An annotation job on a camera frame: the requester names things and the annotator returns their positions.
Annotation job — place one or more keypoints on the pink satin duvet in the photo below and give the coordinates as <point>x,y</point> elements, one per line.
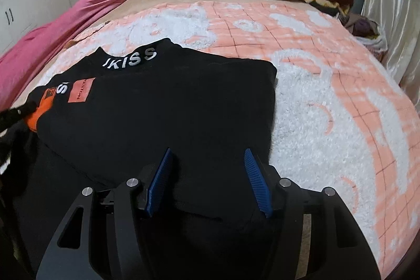
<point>21,63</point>

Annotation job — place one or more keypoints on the black sweater orange cuffs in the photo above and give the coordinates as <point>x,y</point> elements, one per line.
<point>106,119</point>

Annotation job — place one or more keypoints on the white satin curtain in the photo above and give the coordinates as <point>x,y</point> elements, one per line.
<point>400,22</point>

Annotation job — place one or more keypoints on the peach white plush blanket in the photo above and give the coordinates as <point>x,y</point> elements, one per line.
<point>341,120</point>

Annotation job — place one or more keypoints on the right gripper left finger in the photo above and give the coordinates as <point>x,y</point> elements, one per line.
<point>104,234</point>

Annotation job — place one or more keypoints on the beige bed sheet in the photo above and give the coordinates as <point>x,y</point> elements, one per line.
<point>99,35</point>

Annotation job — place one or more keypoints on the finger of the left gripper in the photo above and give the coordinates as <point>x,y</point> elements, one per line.
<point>11,116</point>

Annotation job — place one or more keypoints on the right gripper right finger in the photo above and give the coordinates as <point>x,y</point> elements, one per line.
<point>311,234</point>

